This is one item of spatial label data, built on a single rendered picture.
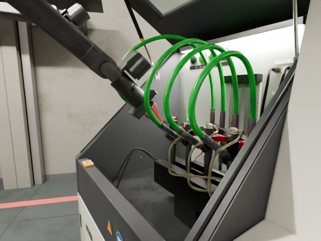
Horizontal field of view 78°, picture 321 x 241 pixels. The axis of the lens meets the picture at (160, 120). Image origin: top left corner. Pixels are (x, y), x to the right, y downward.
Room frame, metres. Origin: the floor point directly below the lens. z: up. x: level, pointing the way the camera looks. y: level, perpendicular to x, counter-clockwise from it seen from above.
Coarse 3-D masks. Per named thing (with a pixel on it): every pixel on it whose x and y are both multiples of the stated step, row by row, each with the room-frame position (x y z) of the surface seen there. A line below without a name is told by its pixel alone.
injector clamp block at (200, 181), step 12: (156, 168) 0.68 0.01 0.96; (180, 168) 0.62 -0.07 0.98; (192, 168) 0.62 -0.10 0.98; (156, 180) 0.68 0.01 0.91; (168, 180) 0.62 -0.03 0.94; (180, 180) 0.57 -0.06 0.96; (192, 180) 0.54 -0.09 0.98; (204, 180) 0.54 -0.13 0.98; (216, 180) 0.54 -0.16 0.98; (180, 192) 0.57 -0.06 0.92; (192, 192) 0.53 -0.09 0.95; (204, 192) 0.49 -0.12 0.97; (180, 204) 0.57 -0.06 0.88; (192, 204) 0.53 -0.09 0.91; (204, 204) 0.49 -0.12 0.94; (180, 216) 0.57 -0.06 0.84; (192, 216) 0.53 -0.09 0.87
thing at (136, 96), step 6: (138, 90) 0.60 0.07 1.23; (150, 90) 0.65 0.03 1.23; (126, 96) 0.60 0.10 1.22; (132, 96) 0.60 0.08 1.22; (138, 96) 0.60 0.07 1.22; (150, 96) 0.61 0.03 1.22; (132, 102) 0.61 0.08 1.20; (138, 102) 0.60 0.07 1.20; (132, 108) 0.65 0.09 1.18; (138, 108) 0.60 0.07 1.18; (132, 114) 0.59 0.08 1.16
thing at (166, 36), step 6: (156, 36) 0.75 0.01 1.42; (162, 36) 0.76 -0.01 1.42; (168, 36) 0.76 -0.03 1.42; (174, 36) 0.76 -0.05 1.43; (180, 36) 0.77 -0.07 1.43; (144, 42) 0.75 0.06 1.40; (132, 48) 0.74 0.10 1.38; (138, 48) 0.75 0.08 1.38; (126, 54) 0.74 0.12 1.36; (204, 60) 0.78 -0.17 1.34; (210, 72) 0.79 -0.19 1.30; (210, 78) 0.79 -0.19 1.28; (210, 84) 0.79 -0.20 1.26; (120, 96) 0.73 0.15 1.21; (126, 102) 0.74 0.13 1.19
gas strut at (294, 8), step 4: (292, 0) 0.47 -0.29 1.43; (296, 0) 0.46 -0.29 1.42; (296, 4) 0.47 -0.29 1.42; (296, 8) 0.47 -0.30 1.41; (296, 12) 0.47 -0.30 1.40; (296, 16) 0.47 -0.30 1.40; (296, 20) 0.47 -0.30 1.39; (296, 24) 0.48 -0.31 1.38; (296, 28) 0.48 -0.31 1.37; (296, 32) 0.48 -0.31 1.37; (296, 36) 0.48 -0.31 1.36; (296, 40) 0.49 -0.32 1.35; (296, 44) 0.49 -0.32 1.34; (296, 48) 0.49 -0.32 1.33; (296, 52) 0.50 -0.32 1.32; (296, 56) 0.50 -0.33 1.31
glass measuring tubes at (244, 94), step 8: (232, 80) 0.77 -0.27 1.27; (240, 80) 0.74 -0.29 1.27; (248, 80) 0.72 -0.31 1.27; (256, 80) 0.70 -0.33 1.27; (232, 88) 0.80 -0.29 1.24; (240, 88) 0.77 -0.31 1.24; (248, 88) 0.75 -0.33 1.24; (256, 88) 0.72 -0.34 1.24; (232, 96) 0.80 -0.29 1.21; (240, 96) 0.77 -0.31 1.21; (248, 96) 0.75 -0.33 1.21; (256, 96) 0.72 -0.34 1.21; (232, 104) 0.78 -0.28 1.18; (240, 104) 0.75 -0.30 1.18; (248, 104) 0.74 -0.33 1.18; (256, 104) 0.72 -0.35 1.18; (232, 112) 0.78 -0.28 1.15; (240, 112) 0.75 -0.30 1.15; (248, 112) 0.72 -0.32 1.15; (256, 112) 0.72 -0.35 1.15; (240, 120) 0.74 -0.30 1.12; (248, 120) 0.72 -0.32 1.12; (256, 120) 0.72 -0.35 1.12; (240, 128) 0.74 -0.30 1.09; (224, 144) 0.80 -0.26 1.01; (224, 160) 0.79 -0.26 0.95
